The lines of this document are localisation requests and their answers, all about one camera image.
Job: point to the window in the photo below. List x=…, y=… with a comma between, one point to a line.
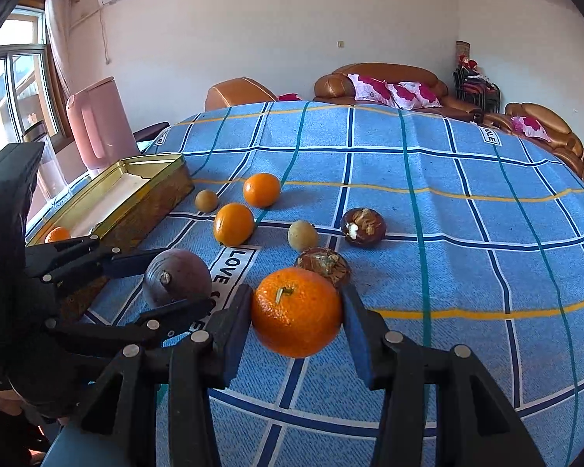
x=14, y=87

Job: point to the gold tin box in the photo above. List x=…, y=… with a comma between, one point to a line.
x=165, y=189

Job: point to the tall floor vase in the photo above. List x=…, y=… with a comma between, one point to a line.
x=462, y=48

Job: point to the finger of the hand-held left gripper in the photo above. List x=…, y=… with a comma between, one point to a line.
x=180, y=314
x=126, y=263

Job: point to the white and magenta floral pillow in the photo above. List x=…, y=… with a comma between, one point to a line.
x=370, y=88
x=416, y=93
x=530, y=126

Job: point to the clear pitcher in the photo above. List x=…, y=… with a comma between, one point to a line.
x=46, y=160

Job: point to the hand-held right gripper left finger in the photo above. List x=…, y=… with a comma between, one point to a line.
x=238, y=323

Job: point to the pink kettle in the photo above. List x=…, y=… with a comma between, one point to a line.
x=102, y=126

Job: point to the brown leather sofa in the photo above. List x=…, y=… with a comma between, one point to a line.
x=384, y=70

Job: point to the dark wooden table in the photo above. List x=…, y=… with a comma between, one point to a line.
x=151, y=131

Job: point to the dark brown mangosteen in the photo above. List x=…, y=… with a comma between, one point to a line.
x=321, y=260
x=363, y=227

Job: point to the pink curtain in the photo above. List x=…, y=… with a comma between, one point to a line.
x=61, y=39

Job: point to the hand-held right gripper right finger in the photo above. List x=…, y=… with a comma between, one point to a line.
x=357, y=333

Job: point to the person's left hand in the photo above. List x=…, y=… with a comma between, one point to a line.
x=0, y=403

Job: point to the red pillow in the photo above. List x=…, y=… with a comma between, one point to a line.
x=289, y=97

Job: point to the orange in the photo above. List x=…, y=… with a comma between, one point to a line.
x=233, y=224
x=58, y=234
x=297, y=318
x=262, y=189

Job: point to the blue plaid blanket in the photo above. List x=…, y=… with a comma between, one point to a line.
x=467, y=262

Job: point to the red decoration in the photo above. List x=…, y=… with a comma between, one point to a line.
x=468, y=63

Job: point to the white wall pipe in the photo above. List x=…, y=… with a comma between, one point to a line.
x=105, y=34

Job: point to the yellow-green round fruit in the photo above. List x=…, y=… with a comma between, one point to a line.
x=302, y=235

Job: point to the purple passion fruit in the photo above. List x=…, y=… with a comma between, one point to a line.
x=185, y=272

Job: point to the small brown fruit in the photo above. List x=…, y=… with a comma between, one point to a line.
x=206, y=200

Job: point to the brown leather armchair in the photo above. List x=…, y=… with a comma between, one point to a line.
x=238, y=92
x=555, y=129

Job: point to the stacked dark chairs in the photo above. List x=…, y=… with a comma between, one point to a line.
x=474, y=90

